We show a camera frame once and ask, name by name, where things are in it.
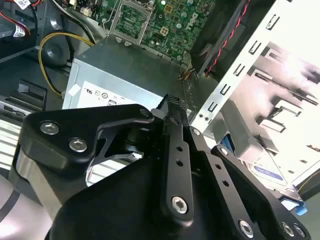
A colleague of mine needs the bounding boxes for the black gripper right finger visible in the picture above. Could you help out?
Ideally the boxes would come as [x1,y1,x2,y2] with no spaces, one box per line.
[182,113,312,240]

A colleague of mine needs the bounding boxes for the hard disk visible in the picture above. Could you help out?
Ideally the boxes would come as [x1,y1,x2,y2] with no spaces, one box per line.
[223,133,309,223]

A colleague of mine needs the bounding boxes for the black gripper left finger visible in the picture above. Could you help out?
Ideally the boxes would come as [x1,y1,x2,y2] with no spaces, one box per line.
[16,94,196,224]

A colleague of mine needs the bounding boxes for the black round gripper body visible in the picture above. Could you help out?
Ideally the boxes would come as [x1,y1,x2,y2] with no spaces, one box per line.
[47,152,241,240]

